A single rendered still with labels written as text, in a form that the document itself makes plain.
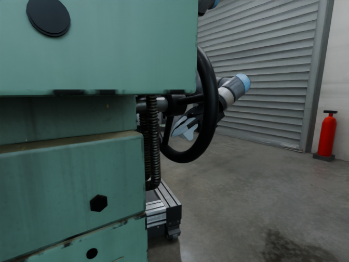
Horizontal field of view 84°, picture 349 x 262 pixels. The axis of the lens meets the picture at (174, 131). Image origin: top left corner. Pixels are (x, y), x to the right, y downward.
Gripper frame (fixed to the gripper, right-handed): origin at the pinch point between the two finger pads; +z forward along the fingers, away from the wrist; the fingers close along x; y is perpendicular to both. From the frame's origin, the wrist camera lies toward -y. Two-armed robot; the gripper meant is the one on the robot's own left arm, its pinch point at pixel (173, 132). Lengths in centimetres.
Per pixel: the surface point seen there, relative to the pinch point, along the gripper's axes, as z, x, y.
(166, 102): 2.8, -11.1, -13.0
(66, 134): 21.9, -29.4, -22.8
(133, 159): 18.6, -31.4, -17.6
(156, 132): 8.9, -12.3, -9.3
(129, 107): 15.6, -29.4, -21.7
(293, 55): -248, 95, 77
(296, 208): -61, 8, 118
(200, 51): -4.1, -19.5, -20.3
